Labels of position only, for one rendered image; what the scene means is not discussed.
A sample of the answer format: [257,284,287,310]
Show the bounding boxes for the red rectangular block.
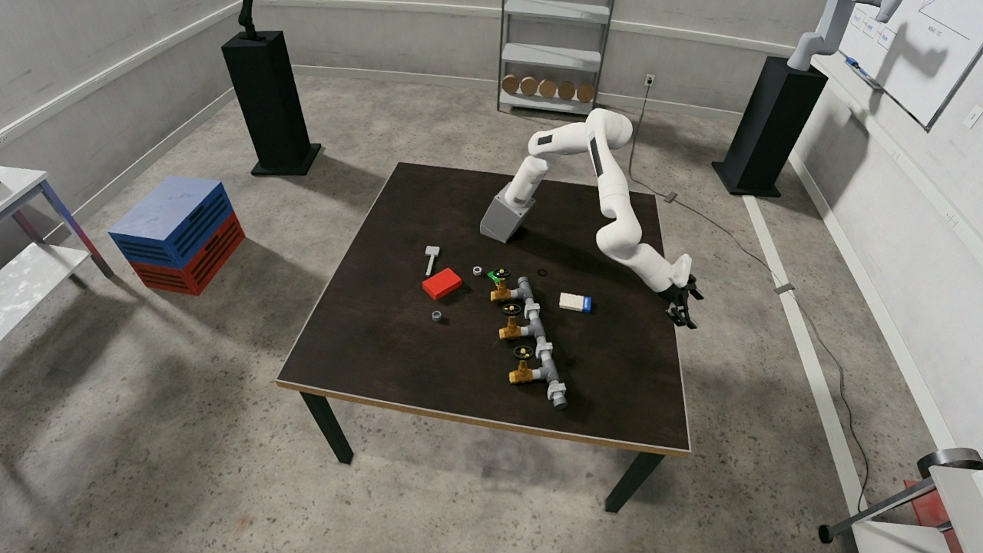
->
[422,268,462,300]

